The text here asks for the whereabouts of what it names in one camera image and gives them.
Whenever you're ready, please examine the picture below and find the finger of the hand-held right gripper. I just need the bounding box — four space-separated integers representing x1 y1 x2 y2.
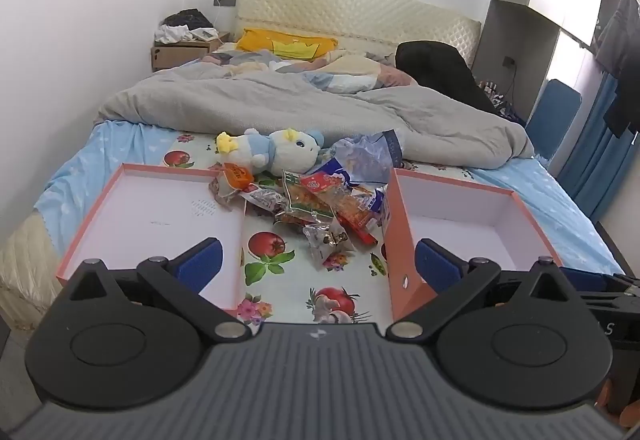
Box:
565 269 640 301

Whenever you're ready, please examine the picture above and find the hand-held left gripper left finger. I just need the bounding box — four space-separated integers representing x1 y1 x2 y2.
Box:
65 237 251 342

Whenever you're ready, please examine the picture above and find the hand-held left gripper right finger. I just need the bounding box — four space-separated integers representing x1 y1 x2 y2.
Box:
385 239 576 341

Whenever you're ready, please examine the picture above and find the deep pink cardboard box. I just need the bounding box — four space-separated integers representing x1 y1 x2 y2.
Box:
387 167 563 322

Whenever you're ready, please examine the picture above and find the orange snack packet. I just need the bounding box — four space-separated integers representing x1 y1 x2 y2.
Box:
220 161 256 195

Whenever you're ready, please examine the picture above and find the red bordered clear packet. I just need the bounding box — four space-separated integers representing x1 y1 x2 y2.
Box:
332 185 388 246

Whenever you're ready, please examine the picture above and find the small clear snack packet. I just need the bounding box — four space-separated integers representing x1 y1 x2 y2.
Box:
301 217 357 272

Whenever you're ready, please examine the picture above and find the green label snack packet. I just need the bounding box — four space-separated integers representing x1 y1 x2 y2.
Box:
277 170 337 227

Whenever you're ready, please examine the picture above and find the shallow pink box lid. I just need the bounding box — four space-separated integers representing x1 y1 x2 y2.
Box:
56 163 246 312

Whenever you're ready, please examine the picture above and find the blue white printed packet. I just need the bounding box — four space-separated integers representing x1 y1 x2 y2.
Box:
367 185 392 228

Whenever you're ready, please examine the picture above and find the brown packet white label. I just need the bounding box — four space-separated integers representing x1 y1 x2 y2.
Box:
240 184 293 217

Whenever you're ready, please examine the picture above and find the blue curtain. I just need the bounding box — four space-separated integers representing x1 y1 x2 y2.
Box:
557 70 636 221

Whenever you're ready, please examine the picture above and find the large clear plastic bag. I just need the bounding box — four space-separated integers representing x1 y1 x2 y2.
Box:
320 130 403 186

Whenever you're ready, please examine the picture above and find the white blue plush toy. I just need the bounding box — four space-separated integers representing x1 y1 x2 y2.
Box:
215 127 326 173

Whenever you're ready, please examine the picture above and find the blue packet orange picture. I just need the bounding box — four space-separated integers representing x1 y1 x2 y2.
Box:
314 157 357 183

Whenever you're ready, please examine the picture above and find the clear packet red label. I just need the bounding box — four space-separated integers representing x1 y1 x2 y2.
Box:
299 171 348 195

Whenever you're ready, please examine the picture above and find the light blue bedsheet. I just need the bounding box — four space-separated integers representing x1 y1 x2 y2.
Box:
35 120 626 276

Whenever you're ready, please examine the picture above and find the grey quilt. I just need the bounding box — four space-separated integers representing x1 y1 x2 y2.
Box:
95 65 536 171

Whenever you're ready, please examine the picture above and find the blue chair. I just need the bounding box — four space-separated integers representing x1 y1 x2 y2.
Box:
525 79 582 161

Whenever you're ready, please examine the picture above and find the cream bed base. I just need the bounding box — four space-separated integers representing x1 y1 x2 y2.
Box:
0 215 66 331

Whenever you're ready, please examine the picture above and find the black clothing heap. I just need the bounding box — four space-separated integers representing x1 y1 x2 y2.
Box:
395 40 506 113

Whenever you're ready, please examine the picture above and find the patterned pastel blanket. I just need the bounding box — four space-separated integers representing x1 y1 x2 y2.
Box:
200 40 421 94

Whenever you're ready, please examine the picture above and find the cardboard box nightstand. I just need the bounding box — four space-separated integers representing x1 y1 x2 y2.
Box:
151 31 231 72

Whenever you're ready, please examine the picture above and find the hanging dark clothing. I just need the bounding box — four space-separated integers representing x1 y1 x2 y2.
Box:
595 0 640 138

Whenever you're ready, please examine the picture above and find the yellow pillow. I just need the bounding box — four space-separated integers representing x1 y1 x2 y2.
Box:
236 28 340 61

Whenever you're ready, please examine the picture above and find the black clothes pile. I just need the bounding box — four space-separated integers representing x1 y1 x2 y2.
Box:
162 9 216 28

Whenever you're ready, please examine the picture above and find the cream padded headboard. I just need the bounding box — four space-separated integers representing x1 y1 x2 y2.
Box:
235 0 482 67

